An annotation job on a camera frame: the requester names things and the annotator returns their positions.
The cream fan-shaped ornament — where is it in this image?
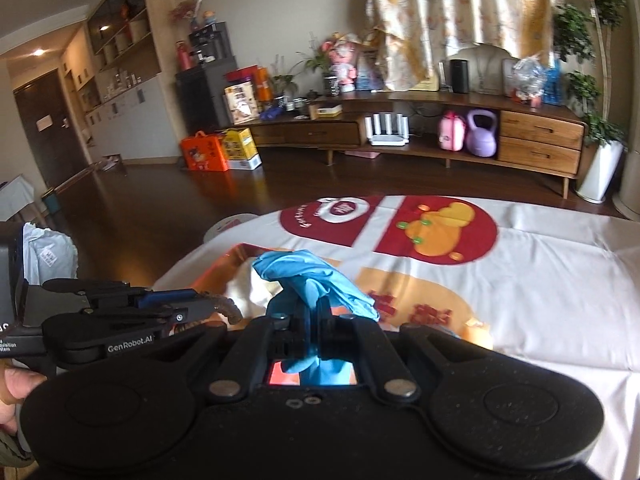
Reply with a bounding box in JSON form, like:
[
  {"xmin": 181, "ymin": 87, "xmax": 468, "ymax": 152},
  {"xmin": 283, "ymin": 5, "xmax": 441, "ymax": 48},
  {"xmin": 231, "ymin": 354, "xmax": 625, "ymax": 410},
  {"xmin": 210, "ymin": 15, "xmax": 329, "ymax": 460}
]
[{"xmin": 445, "ymin": 42, "xmax": 521, "ymax": 96}]

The vase with pink flowers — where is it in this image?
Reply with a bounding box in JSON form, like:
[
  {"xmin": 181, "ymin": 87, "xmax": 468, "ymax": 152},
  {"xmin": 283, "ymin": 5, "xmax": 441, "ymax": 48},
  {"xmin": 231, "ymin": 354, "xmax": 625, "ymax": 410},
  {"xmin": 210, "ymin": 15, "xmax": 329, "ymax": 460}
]
[{"xmin": 167, "ymin": 0, "xmax": 216, "ymax": 31}]

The floral cloth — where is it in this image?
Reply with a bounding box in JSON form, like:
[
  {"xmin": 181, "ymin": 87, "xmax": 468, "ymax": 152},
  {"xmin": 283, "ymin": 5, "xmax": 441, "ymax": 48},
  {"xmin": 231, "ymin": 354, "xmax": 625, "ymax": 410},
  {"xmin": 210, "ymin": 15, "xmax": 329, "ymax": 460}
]
[{"xmin": 365, "ymin": 0, "xmax": 563, "ymax": 93}]

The wooden TV cabinet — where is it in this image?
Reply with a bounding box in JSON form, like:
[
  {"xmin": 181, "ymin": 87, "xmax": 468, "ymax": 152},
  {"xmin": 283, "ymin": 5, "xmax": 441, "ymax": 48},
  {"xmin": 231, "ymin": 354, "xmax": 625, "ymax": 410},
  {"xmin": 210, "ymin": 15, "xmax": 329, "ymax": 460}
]
[{"xmin": 247, "ymin": 87, "xmax": 588, "ymax": 198}]

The white brown snack box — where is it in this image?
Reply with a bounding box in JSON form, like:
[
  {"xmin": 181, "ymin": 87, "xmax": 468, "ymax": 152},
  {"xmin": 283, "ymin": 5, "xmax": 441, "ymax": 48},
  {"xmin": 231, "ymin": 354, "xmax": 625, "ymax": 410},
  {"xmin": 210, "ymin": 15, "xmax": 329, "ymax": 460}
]
[{"xmin": 223, "ymin": 82, "xmax": 261, "ymax": 126}]

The pink plush doll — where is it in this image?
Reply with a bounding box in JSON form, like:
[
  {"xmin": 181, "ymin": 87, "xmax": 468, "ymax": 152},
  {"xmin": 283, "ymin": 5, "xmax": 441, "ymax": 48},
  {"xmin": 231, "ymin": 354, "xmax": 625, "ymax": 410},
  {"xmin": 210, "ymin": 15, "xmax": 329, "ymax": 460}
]
[{"xmin": 322, "ymin": 32, "xmax": 358, "ymax": 93}]

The small grassy potted plant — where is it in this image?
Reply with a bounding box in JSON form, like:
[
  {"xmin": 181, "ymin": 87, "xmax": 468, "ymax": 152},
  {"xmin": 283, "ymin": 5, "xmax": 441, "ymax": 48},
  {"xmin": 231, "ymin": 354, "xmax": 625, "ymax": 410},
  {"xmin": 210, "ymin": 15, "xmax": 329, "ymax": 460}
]
[{"xmin": 270, "ymin": 52, "xmax": 301, "ymax": 111}]

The tall green potted tree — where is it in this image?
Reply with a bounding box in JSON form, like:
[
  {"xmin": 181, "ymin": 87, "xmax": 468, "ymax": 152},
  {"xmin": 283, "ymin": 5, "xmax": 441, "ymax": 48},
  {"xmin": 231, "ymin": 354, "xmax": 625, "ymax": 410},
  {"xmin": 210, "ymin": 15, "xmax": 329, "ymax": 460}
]
[{"xmin": 552, "ymin": 0, "xmax": 628, "ymax": 148}]

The cream cloth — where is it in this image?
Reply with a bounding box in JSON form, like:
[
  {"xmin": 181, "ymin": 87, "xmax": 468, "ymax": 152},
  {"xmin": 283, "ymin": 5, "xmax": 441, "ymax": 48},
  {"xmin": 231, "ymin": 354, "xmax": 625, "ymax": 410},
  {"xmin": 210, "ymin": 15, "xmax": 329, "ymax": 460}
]
[{"xmin": 225, "ymin": 257, "xmax": 286, "ymax": 318}]

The white planter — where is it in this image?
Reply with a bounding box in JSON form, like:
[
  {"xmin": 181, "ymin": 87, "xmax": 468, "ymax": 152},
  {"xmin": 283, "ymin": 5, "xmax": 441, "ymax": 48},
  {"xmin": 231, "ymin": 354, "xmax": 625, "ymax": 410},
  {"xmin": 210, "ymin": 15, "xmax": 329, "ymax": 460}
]
[{"xmin": 575, "ymin": 140, "xmax": 626, "ymax": 205}]

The black coffee machine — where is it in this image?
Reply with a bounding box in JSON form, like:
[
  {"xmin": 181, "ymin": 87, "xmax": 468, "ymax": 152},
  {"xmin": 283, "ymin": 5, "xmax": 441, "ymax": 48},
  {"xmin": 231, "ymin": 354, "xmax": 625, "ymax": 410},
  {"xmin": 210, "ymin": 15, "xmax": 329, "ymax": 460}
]
[{"xmin": 188, "ymin": 21, "xmax": 232, "ymax": 66}]

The person's left hand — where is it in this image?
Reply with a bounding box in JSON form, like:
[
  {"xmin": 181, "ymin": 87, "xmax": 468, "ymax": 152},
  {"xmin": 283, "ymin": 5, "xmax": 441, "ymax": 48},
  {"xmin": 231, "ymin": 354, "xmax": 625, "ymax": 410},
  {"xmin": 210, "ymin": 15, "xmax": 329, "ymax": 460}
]
[{"xmin": 0, "ymin": 366, "xmax": 48, "ymax": 436}]

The black speaker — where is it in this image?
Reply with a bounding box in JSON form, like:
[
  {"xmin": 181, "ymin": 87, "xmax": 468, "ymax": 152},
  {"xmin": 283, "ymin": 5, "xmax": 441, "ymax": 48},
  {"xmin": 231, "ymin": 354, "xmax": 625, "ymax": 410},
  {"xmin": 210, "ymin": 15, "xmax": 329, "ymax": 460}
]
[{"xmin": 450, "ymin": 59, "xmax": 471, "ymax": 94}]

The small wooden box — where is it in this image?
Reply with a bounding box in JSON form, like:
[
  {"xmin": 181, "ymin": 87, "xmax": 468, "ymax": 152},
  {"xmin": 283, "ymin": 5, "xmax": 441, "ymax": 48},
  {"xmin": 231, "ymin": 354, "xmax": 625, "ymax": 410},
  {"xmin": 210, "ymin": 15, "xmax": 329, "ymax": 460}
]
[{"xmin": 307, "ymin": 102, "xmax": 343, "ymax": 121}]

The light wooden cabinet drawer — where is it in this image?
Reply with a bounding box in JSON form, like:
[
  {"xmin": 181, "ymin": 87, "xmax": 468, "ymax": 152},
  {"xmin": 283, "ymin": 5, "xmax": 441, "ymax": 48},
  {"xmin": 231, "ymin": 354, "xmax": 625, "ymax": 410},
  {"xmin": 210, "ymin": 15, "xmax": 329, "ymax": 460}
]
[
  {"xmin": 497, "ymin": 136, "xmax": 582, "ymax": 177},
  {"xmin": 500, "ymin": 110, "xmax": 585, "ymax": 150}
]

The pink small suitcase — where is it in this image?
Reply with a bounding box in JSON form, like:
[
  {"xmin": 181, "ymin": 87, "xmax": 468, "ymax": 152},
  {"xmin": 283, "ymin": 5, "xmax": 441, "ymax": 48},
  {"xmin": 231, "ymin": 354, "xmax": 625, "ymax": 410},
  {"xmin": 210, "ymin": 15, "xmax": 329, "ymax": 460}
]
[{"xmin": 437, "ymin": 111, "xmax": 468, "ymax": 151}]

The dark wooden cabinet drawer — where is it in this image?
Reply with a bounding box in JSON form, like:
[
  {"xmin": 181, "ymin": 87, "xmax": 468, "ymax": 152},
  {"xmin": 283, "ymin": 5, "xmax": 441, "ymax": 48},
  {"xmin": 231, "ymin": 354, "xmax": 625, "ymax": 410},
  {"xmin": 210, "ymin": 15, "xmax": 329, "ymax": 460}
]
[{"xmin": 287, "ymin": 122, "xmax": 361, "ymax": 148}]

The yellow carton box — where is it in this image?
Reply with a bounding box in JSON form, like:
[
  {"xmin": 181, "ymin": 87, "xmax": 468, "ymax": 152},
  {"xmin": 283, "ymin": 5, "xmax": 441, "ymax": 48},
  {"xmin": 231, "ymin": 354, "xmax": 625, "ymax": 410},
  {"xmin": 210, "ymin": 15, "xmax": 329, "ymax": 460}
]
[{"xmin": 217, "ymin": 127, "xmax": 263, "ymax": 171}]

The black cabinet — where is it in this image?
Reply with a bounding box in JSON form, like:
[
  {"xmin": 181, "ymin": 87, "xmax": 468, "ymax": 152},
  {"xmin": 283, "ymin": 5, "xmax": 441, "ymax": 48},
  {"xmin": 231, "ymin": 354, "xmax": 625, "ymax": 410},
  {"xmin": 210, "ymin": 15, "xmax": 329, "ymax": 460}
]
[{"xmin": 175, "ymin": 55, "xmax": 241, "ymax": 136}]

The white standing air conditioner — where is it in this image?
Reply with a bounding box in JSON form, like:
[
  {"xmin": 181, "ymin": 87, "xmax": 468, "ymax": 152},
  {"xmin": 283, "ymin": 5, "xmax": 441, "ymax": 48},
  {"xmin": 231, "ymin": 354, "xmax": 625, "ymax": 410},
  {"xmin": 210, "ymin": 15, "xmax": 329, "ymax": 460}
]
[{"xmin": 612, "ymin": 147, "xmax": 640, "ymax": 221}]

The dark entry door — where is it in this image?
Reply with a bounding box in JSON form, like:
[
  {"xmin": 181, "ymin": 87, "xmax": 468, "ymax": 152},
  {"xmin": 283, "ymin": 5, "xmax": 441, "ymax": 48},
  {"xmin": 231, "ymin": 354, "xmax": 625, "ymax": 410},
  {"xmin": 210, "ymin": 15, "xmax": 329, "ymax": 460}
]
[{"xmin": 12, "ymin": 80, "xmax": 91, "ymax": 191}]

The pair of light shoes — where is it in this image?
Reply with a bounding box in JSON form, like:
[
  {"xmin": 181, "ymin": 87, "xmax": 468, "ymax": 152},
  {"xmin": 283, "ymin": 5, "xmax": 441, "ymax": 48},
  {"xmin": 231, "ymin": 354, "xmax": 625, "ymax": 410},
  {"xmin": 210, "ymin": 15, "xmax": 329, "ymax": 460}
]
[{"xmin": 97, "ymin": 155, "xmax": 128, "ymax": 176}]

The white router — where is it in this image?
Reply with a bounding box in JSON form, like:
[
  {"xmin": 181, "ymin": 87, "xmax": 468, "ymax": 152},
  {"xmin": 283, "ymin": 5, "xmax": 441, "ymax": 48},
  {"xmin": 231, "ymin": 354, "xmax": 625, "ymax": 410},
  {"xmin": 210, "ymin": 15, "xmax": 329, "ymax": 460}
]
[{"xmin": 364, "ymin": 112, "xmax": 410, "ymax": 147}]

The white red printed tablecloth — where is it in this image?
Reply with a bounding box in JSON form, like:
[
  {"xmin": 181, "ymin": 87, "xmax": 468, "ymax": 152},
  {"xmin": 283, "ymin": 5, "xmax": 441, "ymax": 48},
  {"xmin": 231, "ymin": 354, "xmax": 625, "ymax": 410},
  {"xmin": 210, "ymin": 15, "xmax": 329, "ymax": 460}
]
[{"xmin": 150, "ymin": 194, "xmax": 640, "ymax": 478}]

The red gift box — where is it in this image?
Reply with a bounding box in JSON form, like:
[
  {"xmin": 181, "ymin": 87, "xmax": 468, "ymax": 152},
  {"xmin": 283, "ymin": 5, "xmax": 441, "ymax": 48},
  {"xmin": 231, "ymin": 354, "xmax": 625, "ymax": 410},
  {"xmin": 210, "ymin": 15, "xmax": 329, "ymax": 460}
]
[{"xmin": 225, "ymin": 65, "xmax": 273, "ymax": 106}]

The blue picture card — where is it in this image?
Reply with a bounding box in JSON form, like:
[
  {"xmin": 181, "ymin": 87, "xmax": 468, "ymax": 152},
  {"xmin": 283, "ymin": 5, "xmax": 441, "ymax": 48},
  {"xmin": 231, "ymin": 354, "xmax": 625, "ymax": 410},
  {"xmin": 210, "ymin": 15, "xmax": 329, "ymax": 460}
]
[{"xmin": 356, "ymin": 52, "xmax": 383, "ymax": 92}]

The blue nitrile glove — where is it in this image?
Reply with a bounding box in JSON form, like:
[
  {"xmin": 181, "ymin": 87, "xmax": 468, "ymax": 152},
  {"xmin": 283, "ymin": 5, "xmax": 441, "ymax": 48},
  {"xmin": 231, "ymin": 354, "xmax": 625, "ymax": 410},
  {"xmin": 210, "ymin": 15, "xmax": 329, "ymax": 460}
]
[{"xmin": 252, "ymin": 250, "xmax": 382, "ymax": 386}]

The white plastic sack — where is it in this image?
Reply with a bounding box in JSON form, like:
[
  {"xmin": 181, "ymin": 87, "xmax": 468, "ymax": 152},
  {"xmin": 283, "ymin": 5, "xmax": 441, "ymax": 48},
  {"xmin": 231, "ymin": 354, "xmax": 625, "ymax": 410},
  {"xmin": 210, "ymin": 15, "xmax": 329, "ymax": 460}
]
[{"xmin": 22, "ymin": 222, "xmax": 80, "ymax": 286}]

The orange gift box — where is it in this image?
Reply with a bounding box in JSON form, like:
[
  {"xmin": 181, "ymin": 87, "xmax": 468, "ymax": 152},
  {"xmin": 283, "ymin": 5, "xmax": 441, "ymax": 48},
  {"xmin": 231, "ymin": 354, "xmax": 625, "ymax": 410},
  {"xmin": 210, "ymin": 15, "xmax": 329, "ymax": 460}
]
[{"xmin": 180, "ymin": 131, "xmax": 229, "ymax": 172}]

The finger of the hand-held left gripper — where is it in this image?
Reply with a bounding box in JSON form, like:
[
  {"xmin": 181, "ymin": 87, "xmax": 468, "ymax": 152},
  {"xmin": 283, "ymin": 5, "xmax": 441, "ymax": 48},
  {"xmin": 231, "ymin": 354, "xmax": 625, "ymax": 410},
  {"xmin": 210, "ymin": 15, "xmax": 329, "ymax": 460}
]
[
  {"xmin": 80, "ymin": 304, "xmax": 217, "ymax": 333},
  {"xmin": 42, "ymin": 278, "xmax": 198, "ymax": 311}
]

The red tin box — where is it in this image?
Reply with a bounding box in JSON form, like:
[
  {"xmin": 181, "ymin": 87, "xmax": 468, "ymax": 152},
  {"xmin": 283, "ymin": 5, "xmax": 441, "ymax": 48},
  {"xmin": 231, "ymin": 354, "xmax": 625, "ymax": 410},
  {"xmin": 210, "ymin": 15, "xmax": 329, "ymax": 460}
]
[{"xmin": 205, "ymin": 242, "xmax": 361, "ymax": 387}]

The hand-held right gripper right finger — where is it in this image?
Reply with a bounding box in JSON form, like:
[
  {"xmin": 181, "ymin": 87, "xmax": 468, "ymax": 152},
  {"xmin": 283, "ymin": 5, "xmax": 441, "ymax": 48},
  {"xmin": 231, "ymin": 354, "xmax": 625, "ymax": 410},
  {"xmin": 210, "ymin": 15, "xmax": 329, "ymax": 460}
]
[{"xmin": 317, "ymin": 296, "xmax": 466, "ymax": 406}]

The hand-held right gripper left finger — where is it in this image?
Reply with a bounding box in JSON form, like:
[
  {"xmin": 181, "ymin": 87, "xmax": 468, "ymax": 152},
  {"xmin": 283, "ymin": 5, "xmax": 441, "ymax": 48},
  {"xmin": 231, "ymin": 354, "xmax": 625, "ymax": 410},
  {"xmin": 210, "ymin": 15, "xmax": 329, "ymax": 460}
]
[{"xmin": 165, "ymin": 297, "xmax": 321, "ymax": 406}]

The clear plastic bag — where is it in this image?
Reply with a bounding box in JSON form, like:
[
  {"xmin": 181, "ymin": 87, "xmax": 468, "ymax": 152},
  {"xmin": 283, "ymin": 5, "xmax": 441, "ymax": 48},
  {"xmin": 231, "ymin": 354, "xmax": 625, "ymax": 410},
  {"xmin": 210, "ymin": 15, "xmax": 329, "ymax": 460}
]
[{"xmin": 510, "ymin": 52, "xmax": 548, "ymax": 103}]

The dark teal bin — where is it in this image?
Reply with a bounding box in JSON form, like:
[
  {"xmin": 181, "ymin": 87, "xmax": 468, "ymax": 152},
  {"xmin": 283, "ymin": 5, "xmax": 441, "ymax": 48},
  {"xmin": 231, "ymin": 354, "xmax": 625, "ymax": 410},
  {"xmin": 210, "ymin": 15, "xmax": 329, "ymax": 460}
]
[{"xmin": 41, "ymin": 187, "xmax": 62, "ymax": 217}]

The purple kettlebell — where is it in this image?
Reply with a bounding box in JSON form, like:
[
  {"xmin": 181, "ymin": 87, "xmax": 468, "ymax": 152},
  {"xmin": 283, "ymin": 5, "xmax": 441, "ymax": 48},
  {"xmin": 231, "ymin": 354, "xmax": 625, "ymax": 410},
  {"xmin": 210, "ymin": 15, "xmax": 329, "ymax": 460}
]
[{"xmin": 466, "ymin": 109, "xmax": 499, "ymax": 157}]

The wooden wall cabinet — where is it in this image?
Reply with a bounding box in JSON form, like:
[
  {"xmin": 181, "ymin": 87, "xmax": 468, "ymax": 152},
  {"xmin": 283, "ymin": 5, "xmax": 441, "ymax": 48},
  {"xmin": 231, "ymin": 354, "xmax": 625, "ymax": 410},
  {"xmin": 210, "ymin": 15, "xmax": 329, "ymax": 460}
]
[{"xmin": 62, "ymin": 0, "xmax": 173, "ymax": 148}]

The green plant dark pot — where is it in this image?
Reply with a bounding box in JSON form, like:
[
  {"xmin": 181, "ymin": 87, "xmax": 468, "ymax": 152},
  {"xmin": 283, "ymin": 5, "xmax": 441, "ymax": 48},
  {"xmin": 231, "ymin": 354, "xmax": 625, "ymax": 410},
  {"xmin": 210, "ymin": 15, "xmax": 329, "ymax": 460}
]
[{"xmin": 290, "ymin": 35, "xmax": 341, "ymax": 97}]

